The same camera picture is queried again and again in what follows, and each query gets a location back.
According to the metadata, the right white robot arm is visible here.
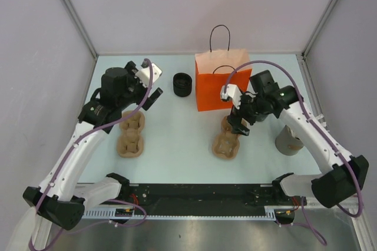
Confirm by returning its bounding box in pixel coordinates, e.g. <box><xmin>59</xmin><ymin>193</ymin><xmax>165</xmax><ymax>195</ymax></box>
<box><xmin>220</xmin><ymin>71</ymin><xmax>369</xmax><ymax>208</ymax></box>

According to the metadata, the orange paper bag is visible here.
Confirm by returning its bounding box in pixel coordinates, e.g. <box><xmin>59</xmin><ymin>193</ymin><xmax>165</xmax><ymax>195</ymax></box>
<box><xmin>195</xmin><ymin>47</ymin><xmax>250</xmax><ymax>112</ymax></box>

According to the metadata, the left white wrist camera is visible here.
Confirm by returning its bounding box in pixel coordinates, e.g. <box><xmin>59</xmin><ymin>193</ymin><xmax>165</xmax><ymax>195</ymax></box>
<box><xmin>135</xmin><ymin>58</ymin><xmax>163</xmax><ymax>87</ymax></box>

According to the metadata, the brown cup carrier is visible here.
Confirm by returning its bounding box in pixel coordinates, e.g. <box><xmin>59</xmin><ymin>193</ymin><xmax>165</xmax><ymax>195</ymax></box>
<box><xmin>116</xmin><ymin>111</ymin><xmax>145</xmax><ymax>158</ymax></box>
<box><xmin>211</xmin><ymin>116</ymin><xmax>241</xmax><ymax>160</ymax></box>

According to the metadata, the purple cable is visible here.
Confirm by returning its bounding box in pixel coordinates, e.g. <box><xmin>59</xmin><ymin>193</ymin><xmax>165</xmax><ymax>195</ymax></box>
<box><xmin>222</xmin><ymin>60</ymin><xmax>365</xmax><ymax>246</ymax></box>
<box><xmin>28</xmin><ymin>58</ymin><xmax>154</xmax><ymax>251</ymax></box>

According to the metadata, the stack of black lids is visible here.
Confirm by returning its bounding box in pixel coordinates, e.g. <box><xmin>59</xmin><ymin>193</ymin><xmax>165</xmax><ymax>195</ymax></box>
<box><xmin>173</xmin><ymin>72</ymin><xmax>192</xmax><ymax>97</ymax></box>

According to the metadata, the white slotted cable duct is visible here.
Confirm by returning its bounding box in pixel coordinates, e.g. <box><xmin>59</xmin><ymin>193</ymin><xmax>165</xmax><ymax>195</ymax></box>
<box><xmin>82</xmin><ymin>206</ymin><xmax>293</xmax><ymax>221</ymax></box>

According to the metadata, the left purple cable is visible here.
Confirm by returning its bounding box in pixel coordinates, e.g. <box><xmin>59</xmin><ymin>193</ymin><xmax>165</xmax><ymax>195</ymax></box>
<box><xmin>28</xmin><ymin>58</ymin><xmax>154</xmax><ymax>251</ymax></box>

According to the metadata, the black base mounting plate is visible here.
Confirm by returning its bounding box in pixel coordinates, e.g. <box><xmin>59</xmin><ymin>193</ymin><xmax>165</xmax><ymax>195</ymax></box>
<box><xmin>116</xmin><ymin>184</ymin><xmax>301</xmax><ymax>214</ymax></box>

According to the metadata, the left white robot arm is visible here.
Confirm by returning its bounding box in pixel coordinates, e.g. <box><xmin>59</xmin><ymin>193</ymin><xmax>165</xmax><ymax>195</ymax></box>
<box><xmin>23</xmin><ymin>59</ymin><xmax>163</xmax><ymax>230</ymax></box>

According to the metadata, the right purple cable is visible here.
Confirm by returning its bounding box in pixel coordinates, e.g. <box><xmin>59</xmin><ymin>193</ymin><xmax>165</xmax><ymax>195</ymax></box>
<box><xmin>222</xmin><ymin>60</ymin><xmax>365</xmax><ymax>246</ymax></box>

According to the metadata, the grey straw holder cup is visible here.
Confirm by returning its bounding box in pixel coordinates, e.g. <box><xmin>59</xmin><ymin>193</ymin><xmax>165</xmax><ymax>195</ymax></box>
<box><xmin>275</xmin><ymin>125</ymin><xmax>304</xmax><ymax>156</ymax></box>

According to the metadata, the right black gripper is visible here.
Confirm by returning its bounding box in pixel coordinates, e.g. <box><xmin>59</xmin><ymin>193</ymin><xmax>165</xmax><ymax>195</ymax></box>
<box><xmin>227</xmin><ymin>90</ymin><xmax>266</xmax><ymax>136</ymax></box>

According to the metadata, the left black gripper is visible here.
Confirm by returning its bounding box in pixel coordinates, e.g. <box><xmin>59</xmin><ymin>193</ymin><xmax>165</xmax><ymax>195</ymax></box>
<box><xmin>117</xmin><ymin>61</ymin><xmax>161</xmax><ymax>110</ymax></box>

